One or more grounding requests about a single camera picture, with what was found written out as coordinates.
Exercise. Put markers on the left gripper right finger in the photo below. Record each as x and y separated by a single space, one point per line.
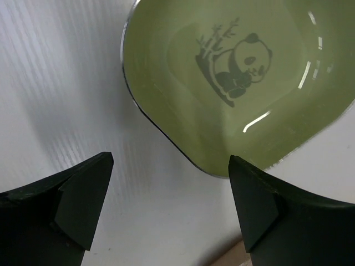
282 224

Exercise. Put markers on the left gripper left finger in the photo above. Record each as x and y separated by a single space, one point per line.
53 221

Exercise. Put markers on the green panda plate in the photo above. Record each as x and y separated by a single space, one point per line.
255 79

